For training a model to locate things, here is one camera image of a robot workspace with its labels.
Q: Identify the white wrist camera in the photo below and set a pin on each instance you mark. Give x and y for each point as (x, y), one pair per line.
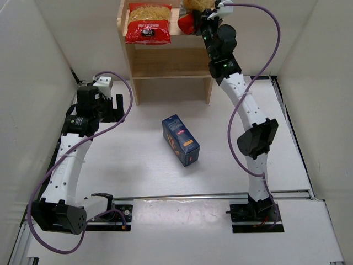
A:
(104, 84)
(222, 9)

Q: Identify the wooden three-tier shelf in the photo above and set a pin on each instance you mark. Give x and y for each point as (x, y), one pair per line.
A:
(185, 57)

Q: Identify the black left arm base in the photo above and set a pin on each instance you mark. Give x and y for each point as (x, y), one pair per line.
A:
(104, 213)

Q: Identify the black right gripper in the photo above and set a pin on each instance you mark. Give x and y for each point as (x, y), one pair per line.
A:
(201, 21)

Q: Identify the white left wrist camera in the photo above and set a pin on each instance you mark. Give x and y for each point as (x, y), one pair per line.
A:
(104, 84)

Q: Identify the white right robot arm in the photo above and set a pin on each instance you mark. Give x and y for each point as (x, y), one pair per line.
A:
(259, 129)

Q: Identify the aluminium rail frame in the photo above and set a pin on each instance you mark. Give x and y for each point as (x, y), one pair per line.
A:
(173, 162)

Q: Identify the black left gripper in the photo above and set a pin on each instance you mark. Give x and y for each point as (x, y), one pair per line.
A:
(111, 109)

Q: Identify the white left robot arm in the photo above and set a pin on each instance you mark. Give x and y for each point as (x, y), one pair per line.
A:
(57, 208)

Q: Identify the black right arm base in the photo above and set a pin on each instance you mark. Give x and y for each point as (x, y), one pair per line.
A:
(255, 217)

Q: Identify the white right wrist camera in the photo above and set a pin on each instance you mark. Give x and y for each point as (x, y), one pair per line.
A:
(222, 9)

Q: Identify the blue pasta box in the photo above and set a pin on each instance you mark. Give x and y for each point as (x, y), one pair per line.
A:
(180, 139)

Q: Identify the red pasta bag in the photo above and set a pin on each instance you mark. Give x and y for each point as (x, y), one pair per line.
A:
(148, 24)
(190, 15)

